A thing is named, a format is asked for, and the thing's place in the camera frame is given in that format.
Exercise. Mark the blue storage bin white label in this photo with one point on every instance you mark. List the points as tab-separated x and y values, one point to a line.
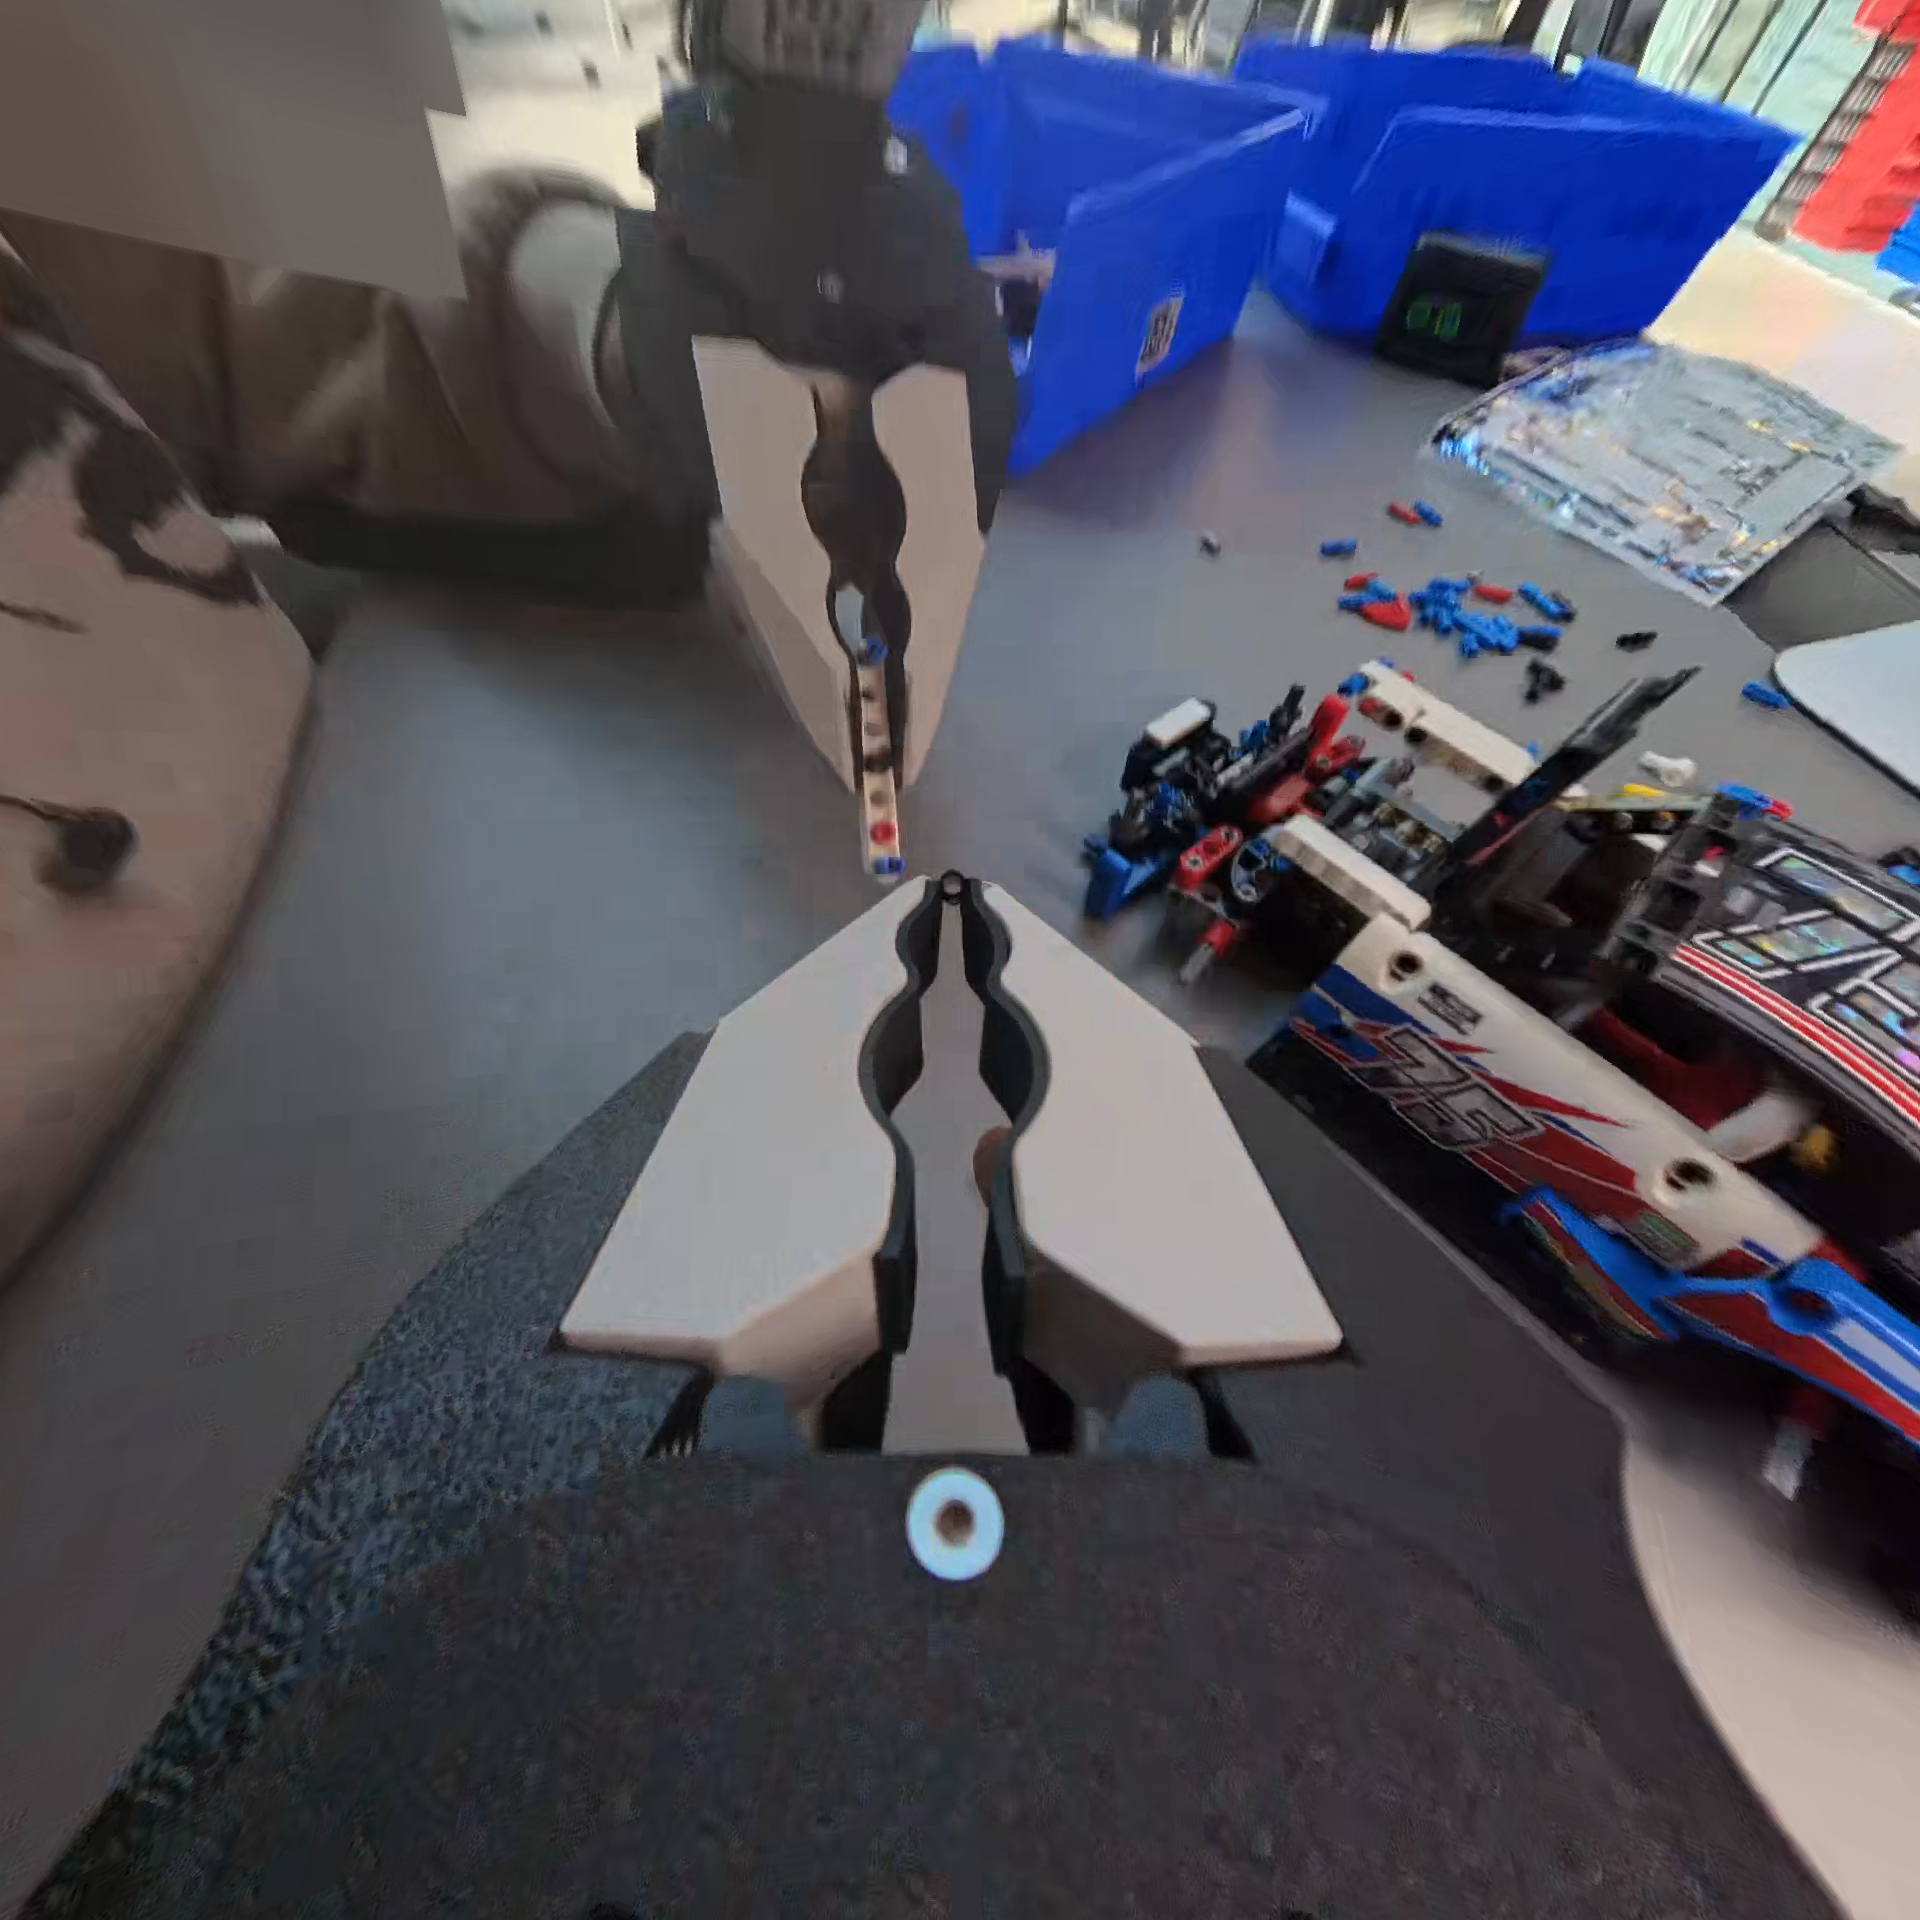
1141	269

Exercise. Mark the pile of blue red pins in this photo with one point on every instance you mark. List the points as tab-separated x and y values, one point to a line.
1455	609

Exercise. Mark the blue plastic storage bin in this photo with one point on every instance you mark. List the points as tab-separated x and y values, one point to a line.
1621	195

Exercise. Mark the white rounded tray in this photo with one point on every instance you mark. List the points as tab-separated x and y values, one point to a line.
1860	704

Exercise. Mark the shiny printed booklet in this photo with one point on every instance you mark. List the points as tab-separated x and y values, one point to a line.
1650	450

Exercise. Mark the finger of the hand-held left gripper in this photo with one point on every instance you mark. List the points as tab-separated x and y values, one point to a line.
757	493
945	493

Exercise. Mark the brick-built toy race car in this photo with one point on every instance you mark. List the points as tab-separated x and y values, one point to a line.
1499	974

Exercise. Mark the grey desk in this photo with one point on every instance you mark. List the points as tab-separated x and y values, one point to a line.
523	826

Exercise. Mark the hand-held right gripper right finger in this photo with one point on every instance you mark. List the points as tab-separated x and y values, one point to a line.
1171	1201

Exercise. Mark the black device with green lights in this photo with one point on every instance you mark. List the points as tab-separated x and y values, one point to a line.
1464	306

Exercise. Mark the red plastic crate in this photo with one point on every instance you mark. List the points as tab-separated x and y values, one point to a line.
1868	136

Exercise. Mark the white brick beam with pins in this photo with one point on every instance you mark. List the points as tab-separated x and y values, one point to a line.
877	795

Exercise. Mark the person's left forearm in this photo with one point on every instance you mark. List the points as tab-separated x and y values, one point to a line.
450	345

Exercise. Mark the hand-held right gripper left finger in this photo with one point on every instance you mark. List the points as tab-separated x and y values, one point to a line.
733	1201

